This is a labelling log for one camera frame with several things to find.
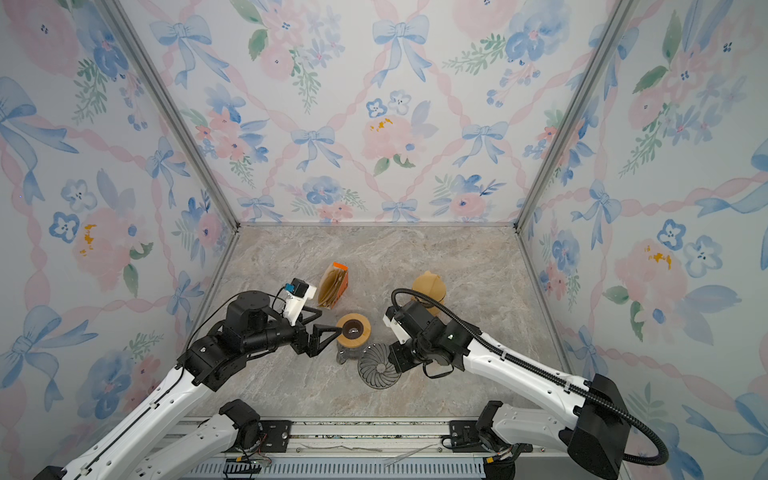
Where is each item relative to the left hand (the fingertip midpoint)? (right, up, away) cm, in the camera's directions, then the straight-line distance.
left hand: (330, 320), depth 69 cm
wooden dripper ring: (+3, -8, +10) cm, 13 cm away
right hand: (+13, -11, +6) cm, 18 cm away
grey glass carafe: (+2, -11, +11) cm, 16 cm away
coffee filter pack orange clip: (-4, +6, +27) cm, 28 cm away
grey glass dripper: (+10, -14, +8) cm, 19 cm away
